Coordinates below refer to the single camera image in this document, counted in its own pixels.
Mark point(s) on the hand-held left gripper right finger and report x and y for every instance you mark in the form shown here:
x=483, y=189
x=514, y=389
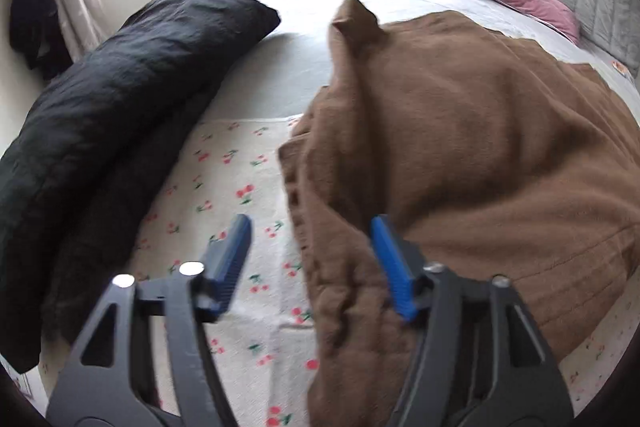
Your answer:
x=395, y=269

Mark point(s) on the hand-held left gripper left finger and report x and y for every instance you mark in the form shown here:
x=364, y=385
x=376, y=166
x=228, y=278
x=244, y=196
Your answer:
x=227, y=264

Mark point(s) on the brown jacket with fur collar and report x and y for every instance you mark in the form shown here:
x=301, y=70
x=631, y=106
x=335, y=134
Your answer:
x=475, y=147

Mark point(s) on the dark hanging clothes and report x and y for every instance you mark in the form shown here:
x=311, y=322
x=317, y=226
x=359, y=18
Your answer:
x=35, y=17

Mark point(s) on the cherry print blanket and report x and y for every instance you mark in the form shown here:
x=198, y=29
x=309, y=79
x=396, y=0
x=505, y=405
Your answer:
x=235, y=187

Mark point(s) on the black coat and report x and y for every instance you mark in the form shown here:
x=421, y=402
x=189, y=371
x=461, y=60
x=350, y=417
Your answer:
x=115, y=107

